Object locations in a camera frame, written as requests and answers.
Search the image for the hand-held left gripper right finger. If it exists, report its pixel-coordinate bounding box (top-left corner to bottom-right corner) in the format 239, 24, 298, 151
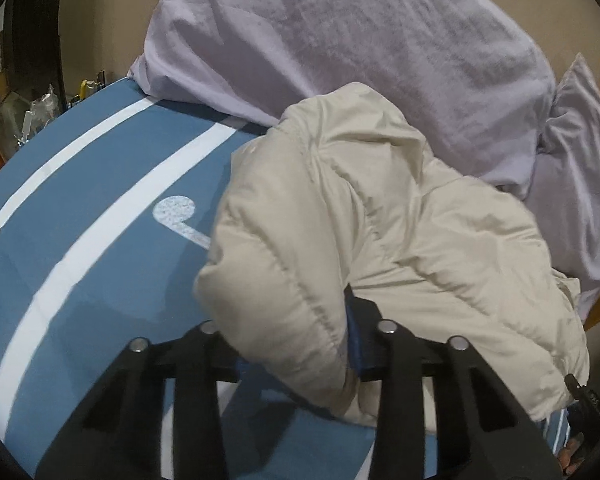
344, 294, 567, 480

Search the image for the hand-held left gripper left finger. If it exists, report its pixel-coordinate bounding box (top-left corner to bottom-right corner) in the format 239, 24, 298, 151
35, 320, 242, 480

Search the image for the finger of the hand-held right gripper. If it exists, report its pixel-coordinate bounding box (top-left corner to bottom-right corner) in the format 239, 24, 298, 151
563, 373, 600, 442

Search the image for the beige puffer jacket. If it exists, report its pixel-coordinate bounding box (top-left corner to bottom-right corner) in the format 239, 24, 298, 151
192, 82, 591, 427

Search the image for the blue white-striped bed sheet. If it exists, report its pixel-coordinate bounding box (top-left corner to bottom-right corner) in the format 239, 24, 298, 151
0, 77, 572, 480

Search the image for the small lilac pillow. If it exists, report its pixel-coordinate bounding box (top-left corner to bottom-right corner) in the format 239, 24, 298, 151
524, 52, 600, 322

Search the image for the large lilac pillow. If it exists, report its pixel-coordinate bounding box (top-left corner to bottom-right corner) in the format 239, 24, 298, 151
127, 0, 557, 197

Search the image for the clear plastic packaging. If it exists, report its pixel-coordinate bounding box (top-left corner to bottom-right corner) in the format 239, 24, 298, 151
7, 84, 63, 148

